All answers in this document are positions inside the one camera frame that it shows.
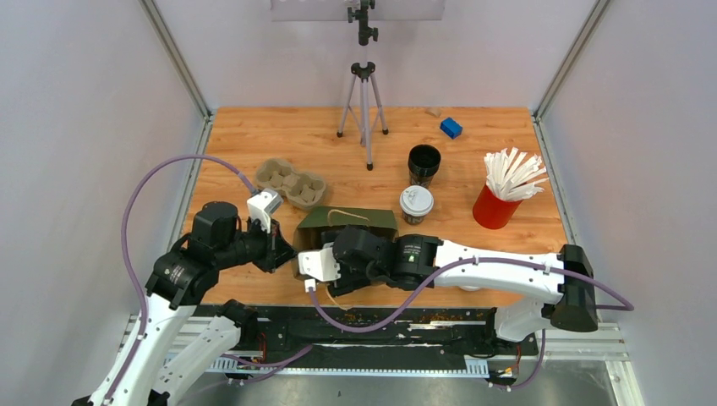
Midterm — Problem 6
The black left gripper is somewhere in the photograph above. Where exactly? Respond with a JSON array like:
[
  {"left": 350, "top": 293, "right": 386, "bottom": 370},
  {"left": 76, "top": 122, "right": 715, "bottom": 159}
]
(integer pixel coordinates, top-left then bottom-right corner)
[{"left": 216, "top": 213, "right": 301, "bottom": 272}]

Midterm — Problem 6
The green paper bag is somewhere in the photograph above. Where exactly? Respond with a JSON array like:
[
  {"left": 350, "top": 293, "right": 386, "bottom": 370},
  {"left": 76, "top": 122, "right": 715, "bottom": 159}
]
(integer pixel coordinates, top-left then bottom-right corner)
[{"left": 292, "top": 206, "right": 398, "bottom": 310}]

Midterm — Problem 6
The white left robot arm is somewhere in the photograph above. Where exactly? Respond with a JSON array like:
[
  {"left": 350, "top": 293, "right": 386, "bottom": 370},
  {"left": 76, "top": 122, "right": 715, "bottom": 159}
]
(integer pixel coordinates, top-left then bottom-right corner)
[{"left": 74, "top": 192, "right": 297, "bottom": 405}]

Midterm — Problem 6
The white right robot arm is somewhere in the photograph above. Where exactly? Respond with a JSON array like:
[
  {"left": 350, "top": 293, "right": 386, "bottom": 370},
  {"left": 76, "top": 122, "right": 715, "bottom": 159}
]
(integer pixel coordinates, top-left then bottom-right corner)
[{"left": 311, "top": 227, "right": 599, "bottom": 354}]

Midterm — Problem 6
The grey pulp cup carrier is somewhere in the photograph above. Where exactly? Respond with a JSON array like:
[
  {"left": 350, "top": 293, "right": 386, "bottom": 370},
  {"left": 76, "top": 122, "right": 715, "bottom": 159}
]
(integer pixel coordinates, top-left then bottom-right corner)
[{"left": 255, "top": 158, "right": 329, "bottom": 211}]

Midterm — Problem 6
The black paper cup stack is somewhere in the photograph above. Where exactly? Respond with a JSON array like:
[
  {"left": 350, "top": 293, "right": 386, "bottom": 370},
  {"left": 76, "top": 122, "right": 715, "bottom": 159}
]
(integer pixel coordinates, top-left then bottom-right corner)
[{"left": 408, "top": 144, "right": 441, "bottom": 189}]

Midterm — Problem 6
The red straw holder cup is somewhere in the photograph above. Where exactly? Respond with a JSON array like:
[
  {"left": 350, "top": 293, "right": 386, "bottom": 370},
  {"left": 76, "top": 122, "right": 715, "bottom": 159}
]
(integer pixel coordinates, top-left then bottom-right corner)
[{"left": 472, "top": 184, "right": 523, "bottom": 229}]

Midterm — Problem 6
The blue small block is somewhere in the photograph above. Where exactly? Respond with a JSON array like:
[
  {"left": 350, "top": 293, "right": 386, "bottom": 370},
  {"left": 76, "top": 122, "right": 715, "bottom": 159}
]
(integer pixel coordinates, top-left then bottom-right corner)
[{"left": 440, "top": 118, "right": 463, "bottom": 140}]

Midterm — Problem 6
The small tan block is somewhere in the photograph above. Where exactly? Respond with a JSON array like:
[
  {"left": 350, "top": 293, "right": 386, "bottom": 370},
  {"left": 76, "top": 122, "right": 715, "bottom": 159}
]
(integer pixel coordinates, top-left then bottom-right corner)
[{"left": 424, "top": 107, "right": 442, "bottom": 118}]

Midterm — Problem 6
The white wrapped straws bundle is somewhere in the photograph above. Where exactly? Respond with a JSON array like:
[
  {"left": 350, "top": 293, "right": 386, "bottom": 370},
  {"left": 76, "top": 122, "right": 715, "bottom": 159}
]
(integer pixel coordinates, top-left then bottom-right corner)
[{"left": 484, "top": 147, "right": 549, "bottom": 202}]

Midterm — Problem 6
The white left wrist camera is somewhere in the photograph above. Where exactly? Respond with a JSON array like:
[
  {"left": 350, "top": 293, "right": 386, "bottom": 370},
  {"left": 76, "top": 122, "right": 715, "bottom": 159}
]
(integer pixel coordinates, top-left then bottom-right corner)
[{"left": 247, "top": 188, "right": 283, "bottom": 233}]

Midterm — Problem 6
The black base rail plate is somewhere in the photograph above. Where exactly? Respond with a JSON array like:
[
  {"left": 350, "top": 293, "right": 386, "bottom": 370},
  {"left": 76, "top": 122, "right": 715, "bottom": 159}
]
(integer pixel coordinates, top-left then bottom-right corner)
[{"left": 125, "top": 304, "right": 628, "bottom": 377}]

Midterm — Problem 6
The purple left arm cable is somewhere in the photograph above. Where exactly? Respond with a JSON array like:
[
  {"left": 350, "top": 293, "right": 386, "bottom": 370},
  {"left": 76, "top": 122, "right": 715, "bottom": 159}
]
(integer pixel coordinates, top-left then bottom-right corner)
[{"left": 101, "top": 155, "right": 315, "bottom": 406}]

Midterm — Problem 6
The grey camera tripod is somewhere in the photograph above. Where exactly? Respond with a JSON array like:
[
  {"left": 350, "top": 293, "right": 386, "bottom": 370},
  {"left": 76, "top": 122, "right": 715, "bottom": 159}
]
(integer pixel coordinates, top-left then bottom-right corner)
[{"left": 336, "top": 0, "right": 390, "bottom": 171}]

